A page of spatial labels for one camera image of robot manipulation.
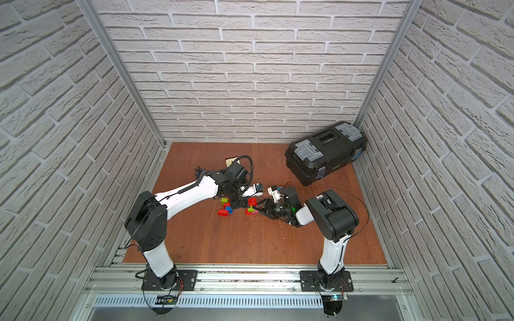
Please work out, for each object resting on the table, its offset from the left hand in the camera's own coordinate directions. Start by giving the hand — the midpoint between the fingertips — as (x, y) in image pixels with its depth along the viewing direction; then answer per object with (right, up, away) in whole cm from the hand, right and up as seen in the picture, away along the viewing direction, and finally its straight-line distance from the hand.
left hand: (248, 198), depth 87 cm
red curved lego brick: (-12, -7, +3) cm, 14 cm away
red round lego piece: (+2, -1, -2) cm, 3 cm away
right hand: (+4, -6, +3) cm, 7 cm away
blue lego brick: (-6, -2, -11) cm, 13 cm away
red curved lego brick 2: (0, -7, +3) cm, 8 cm away
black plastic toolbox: (+28, +18, +3) cm, 34 cm away
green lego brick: (-12, -2, +5) cm, 13 cm away
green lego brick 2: (+1, -5, 0) cm, 5 cm away
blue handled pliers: (-28, +11, +17) cm, 35 cm away
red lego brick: (-11, -4, +5) cm, 13 cm away
